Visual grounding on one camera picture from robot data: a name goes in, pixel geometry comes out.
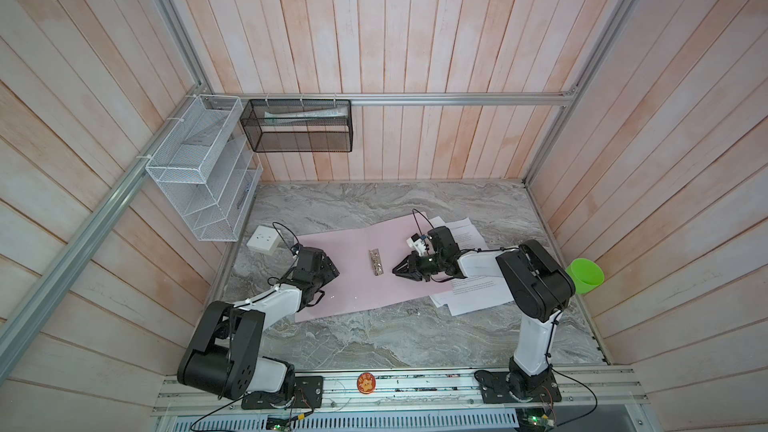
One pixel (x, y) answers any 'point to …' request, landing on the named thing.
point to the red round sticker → (366, 383)
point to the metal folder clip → (377, 265)
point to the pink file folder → (366, 256)
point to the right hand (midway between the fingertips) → (395, 272)
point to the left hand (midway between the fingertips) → (327, 273)
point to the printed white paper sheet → (471, 294)
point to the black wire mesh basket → (299, 125)
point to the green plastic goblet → (586, 275)
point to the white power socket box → (264, 239)
